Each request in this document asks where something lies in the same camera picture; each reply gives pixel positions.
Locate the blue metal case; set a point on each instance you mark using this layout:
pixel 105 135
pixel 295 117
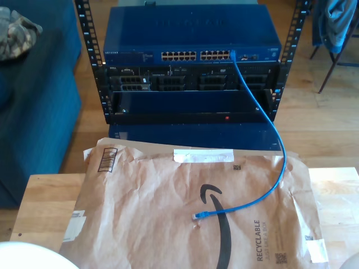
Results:
pixel 196 134

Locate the black rack server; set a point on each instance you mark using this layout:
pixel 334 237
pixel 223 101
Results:
pixel 174 81

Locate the brown paper mailer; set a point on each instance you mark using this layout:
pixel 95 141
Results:
pixel 140 224

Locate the black rack drawer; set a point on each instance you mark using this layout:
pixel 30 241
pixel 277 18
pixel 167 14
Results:
pixel 182 117

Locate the blue network switch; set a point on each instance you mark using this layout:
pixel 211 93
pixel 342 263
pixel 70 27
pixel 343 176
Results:
pixel 190 28

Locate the camouflage cloth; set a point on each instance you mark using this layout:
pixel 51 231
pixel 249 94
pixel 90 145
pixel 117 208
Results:
pixel 16 36

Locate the black rack frame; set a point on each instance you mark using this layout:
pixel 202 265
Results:
pixel 89 42

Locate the dark metal chair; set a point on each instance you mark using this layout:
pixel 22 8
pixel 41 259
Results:
pixel 325 81

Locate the blue-grey jacket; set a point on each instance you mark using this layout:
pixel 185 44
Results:
pixel 336 22

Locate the blue sofa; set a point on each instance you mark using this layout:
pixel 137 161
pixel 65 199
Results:
pixel 36 112

